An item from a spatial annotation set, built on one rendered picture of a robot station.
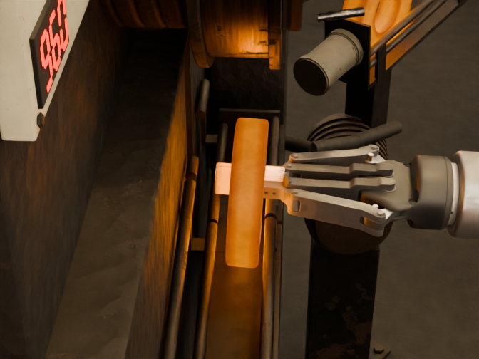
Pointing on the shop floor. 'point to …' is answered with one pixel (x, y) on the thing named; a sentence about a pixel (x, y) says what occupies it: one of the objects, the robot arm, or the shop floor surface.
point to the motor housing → (341, 271)
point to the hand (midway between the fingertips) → (249, 180)
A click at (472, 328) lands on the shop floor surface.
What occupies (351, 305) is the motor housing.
